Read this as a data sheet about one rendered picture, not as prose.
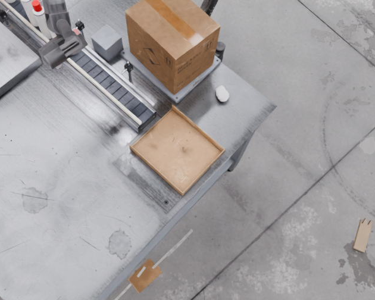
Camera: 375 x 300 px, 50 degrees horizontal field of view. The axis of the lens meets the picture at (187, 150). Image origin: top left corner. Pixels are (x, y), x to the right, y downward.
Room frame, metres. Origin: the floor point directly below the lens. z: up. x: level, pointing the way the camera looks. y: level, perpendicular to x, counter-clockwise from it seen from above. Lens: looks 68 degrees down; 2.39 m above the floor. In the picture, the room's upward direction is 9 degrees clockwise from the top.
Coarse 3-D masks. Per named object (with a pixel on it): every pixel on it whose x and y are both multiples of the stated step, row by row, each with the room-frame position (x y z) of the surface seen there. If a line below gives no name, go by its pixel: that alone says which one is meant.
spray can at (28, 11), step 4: (20, 0) 1.08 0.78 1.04; (24, 0) 1.08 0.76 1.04; (28, 0) 1.09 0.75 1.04; (32, 0) 1.10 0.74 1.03; (24, 4) 1.08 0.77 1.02; (28, 4) 1.08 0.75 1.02; (24, 8) 1.08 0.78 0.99; (28, 8) 1.08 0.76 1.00; (32, 8) 1.09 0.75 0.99; (28, 12) 1.08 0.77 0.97; (32, 12) 1.08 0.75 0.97; (28, 16) 1.08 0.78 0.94; (32, 16) 1.08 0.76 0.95; (32, 20) 1.08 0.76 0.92; (32, 24) 1.08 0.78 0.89; (36, 24) 1.08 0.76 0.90
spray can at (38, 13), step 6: (36, 0) 1.06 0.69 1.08; (36, 6) 1.03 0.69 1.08; (36, 12) 1.03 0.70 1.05; (42, 12) 1.04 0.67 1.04; (36, 18) 1.02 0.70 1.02; (42, 18) 1.03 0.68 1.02; (42, 24) 1.02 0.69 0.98; (42, 30) 1.02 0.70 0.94; (48, 30) 1.03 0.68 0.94; (48, 36) 1.02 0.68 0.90
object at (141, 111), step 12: (24, 12) 1.15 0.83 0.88; (72, 60) 0.94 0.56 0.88; (84, 60) 0.95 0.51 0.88; (96, 72) 0.90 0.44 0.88; (108, 84) 0.85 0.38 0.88; (120, 84) 0.86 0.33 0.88; (120, 96) 0.80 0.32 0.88; (132, 96) 0.81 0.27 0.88; (120, 108) 0.74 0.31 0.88; (132, 108) 0.75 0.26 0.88; (144, 108) 0.76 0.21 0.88; (144, 120) 0.70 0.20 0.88
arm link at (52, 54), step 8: (64, 24) 0.73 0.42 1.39; (64, 32) 0.72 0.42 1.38; (72, 32) 0.73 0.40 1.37; (56, 40) 0.70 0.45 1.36; (40, 48) 0.68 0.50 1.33; (48, 48) 0.68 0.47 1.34; (56, 48) 0.69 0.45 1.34; (48, 56) 0.66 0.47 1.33; (56, 56) 0.66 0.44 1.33; (64, 56) 0.67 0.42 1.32; (48, 64) 0.64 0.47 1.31; (56, 64) 0.65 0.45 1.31
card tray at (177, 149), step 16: (176, 112) 0.79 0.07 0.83; (160, 128) 0.70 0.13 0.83; (176, 128) 0.71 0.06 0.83; (192, 128) 0.72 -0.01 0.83; (144, 144) 0.62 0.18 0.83; (160, 144) 0.63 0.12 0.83; (176, 144) 0.64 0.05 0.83; (192, 144) 0.65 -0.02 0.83; (208, 144) 0.66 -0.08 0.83; (144, 160) 0.54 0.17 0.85; (160, 160) 0.56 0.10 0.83; (176, 160) 0.57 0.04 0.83; (192, 160) 0.58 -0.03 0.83; (208, 160) 0.59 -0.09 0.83; (176, 176) 0.50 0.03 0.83; (192, 176) 0.51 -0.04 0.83
